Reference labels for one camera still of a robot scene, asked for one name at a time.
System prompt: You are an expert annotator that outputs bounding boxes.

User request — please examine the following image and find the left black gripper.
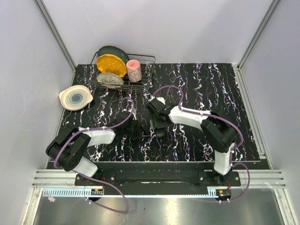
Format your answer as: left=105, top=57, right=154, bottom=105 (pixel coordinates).
left=123, top=118, right=149, bottom=140

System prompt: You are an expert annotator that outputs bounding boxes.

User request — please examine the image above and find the black glasses case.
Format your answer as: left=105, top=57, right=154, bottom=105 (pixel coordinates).
left=154, top=127, right=167, bottom=138

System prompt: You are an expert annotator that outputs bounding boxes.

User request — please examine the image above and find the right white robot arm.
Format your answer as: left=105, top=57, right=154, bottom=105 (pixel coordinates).
left=147, top=97, right=238, bottom=186

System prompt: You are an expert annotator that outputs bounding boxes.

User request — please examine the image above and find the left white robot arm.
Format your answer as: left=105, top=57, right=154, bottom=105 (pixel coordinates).
left=45, top=111, right=148, bottom=186

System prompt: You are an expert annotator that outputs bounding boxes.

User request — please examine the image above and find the grey patterned small plate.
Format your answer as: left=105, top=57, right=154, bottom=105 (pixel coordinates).
left=96, top=73, right=124, bottom=88

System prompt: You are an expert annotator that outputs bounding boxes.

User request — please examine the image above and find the pink patterned cup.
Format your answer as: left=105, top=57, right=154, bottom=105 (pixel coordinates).
left=126, top=60, right=142, bottom=83

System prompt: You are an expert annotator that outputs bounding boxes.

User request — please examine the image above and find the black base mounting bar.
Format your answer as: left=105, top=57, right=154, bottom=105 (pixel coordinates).
left=75, top=161, right=242, bottom=188

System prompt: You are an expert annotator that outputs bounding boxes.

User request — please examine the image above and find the cream bowl with rings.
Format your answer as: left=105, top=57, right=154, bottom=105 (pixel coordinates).
left=59, top=85, right=93, bottom=111

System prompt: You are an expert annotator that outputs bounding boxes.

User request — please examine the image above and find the yellow dotted plate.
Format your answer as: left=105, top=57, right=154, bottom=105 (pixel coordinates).
left=96, top=54, right=127, bottom=78

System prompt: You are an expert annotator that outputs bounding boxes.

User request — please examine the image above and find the dark green plate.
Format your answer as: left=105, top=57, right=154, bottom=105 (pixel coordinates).
left=97, top=45, right=130, bottom=64

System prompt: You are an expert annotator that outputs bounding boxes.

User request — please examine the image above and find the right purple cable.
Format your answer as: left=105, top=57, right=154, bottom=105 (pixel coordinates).
left=150, top=85, right=252, bottom=203

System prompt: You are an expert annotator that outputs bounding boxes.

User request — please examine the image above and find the purple cable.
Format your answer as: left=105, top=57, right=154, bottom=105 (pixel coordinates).
left=53, top=96, right=136, bottom=214
left=150, top=85, right=252, bottom=203

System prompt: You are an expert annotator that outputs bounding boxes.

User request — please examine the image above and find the black wire dish rack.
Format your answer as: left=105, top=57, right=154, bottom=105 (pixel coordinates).
left=85, top=53, right=156, bottom=93

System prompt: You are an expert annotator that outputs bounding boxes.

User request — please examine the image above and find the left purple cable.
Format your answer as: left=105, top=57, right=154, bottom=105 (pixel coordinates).
left=53, top=96, right=136, bottom=214

